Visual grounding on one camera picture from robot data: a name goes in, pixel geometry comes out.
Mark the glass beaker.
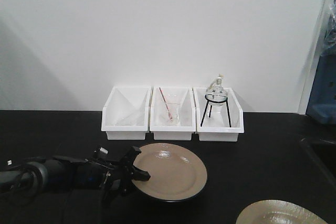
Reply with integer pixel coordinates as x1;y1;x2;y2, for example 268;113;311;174
164;94;181;126

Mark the glass flask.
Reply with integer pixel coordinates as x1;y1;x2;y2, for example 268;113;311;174
205;74;228;106

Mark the black tripod stand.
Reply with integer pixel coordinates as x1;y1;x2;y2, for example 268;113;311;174
200;94;232;127

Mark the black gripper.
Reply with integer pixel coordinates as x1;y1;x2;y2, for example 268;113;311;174
73;146;151;205

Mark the grey pegboard drying rack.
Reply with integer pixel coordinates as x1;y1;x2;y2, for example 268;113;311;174
306;4;335;124

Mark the red white stirring rod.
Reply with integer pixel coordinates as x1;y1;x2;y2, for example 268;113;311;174
159;87;173;122

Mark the white bin left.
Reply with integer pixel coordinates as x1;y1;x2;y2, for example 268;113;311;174
101;86;152;140

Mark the white bin right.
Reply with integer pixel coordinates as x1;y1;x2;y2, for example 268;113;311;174
193;88;244;142

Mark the black sink basin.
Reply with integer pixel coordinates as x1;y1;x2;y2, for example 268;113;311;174
300;137;335;187

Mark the beige plate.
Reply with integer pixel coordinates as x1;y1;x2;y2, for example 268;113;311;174
236;199;326;224
132;143;207;200

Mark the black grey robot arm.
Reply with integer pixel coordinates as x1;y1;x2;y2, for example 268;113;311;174
1;146;141;207

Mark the white bin middle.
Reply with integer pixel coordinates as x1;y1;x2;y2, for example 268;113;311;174
150;86;196;141

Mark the white bin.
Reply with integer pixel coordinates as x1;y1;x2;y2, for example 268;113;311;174
150;86;196;141
101;86;152;140
193;88;244;142

